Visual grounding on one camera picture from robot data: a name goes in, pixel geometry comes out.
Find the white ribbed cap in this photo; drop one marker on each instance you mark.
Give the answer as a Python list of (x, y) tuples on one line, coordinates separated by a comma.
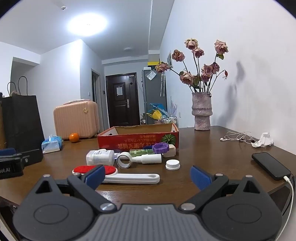
[(172, 165)]

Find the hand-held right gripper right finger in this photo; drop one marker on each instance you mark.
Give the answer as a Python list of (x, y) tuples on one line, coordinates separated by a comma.
[(200, 177)]

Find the dark entrance door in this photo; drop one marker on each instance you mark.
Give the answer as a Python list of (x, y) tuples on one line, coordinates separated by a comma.
[(122, 99)]

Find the red cardboard box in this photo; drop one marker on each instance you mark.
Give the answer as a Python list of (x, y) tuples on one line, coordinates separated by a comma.
[(136, 141)]

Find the side room door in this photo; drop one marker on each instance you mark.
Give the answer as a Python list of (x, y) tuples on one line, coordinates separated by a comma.
[(95, 102)]

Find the blue tissue pack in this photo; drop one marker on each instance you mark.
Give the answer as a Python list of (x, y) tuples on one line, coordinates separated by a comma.
[(52, 144)]

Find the round ceiling light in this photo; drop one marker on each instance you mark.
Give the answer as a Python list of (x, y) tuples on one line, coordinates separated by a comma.
[(87, 23)]

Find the pink ceramic vase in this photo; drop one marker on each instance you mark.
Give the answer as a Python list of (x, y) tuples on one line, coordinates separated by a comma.
[(202, 111)]

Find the white square bottle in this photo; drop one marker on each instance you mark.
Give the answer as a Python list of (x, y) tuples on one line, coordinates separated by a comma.
[(99, 157)]

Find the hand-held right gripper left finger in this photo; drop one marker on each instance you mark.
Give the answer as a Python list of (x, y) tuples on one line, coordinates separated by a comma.
[(95, 177)]

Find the dried roses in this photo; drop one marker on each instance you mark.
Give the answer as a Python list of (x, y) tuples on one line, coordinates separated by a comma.
[(188, 77)]

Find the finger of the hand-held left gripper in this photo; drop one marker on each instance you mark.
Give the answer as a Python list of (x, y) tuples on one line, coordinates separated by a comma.
[(8, 152), (31, 158)]

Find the purple wall decoration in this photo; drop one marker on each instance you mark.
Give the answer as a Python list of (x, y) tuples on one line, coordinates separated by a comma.
[(173, 106)]

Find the clear tape roll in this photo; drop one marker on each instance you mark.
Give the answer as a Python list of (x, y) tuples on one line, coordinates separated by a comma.
[(120, 160)]

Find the red and white lint brush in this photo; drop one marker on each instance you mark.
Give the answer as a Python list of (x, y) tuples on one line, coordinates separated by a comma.
[(129, 178)]

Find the pink ribbed suitcase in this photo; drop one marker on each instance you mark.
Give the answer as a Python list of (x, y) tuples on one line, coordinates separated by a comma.
[(76, 120)]

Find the black phone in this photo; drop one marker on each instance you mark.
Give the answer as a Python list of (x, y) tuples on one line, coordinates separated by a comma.
[(269, 164)]

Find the crumpled white tissue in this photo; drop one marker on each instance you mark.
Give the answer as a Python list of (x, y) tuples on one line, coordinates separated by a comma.
[(263, 140)]

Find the purple screw lid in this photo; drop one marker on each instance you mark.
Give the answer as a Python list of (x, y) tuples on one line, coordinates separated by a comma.
[(160, 148)]

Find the white earphones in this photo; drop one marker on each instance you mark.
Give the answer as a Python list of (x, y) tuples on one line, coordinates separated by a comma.
[(238, 136)]

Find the paper note on refrigerator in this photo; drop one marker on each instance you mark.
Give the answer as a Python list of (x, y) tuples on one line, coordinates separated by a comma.
[(151, 74)]

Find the folded umbrella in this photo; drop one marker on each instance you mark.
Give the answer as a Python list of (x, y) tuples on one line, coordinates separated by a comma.
[(162, 84)]

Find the beige block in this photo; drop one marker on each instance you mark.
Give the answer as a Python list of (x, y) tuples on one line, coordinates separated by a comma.
[(171, 151)]

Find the grey refrigerator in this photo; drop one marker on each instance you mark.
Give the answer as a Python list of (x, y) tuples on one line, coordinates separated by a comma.
[(152, 95)]

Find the orange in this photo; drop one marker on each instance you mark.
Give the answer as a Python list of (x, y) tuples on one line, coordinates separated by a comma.
[(74, 137)]

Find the yellow watering can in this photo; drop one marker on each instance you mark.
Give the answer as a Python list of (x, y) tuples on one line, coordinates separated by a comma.
[(156, 114)]

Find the yellow box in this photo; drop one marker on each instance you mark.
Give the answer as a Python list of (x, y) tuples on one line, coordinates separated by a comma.
[(153, 64)]

